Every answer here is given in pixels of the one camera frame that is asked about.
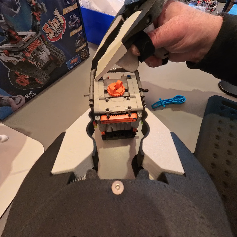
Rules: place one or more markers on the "blue storage bin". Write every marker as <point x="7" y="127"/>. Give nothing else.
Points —
<point x="96" y="27"/>

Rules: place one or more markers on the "blue plastic toy wrench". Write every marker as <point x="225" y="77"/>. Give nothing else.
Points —
<point x="155" y="105"/>

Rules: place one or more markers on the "white stand with flat base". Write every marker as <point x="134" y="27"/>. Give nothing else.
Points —
<point x="18" y="157"/>

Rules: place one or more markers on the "grey orange toy block model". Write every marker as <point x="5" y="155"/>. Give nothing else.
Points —
<point x="118" y="103"/>

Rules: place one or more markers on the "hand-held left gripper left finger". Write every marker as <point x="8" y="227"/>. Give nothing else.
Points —
<point x="74" y="148"/>

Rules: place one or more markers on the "clear bags of toy parts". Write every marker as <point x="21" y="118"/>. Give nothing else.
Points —
<point x="203" y="4"/>

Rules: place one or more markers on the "dark perforated pad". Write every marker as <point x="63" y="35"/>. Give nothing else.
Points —
<point x="218" y="148"/>

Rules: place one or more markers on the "person's right hand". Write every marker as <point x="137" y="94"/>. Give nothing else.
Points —
<point x="185" y="33"/>

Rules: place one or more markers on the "dark printed toy kit box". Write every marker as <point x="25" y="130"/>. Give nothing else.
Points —
<point x="46" y="55"/>

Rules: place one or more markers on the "person's right forearm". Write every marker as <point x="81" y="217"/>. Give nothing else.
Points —
<point x="225" y="46"/>

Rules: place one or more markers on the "grey bent toy tube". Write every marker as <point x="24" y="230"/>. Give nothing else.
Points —
<point x="91" y="83"/>

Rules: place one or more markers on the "clear plastic bags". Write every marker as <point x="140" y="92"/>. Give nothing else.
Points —
<point x="103" y="5"/>

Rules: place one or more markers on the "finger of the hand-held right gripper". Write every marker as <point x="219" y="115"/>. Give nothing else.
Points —
<point x="111" y="55"/>

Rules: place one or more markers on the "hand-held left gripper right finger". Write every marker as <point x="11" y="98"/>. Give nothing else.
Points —
<point x="163" y="148"/>

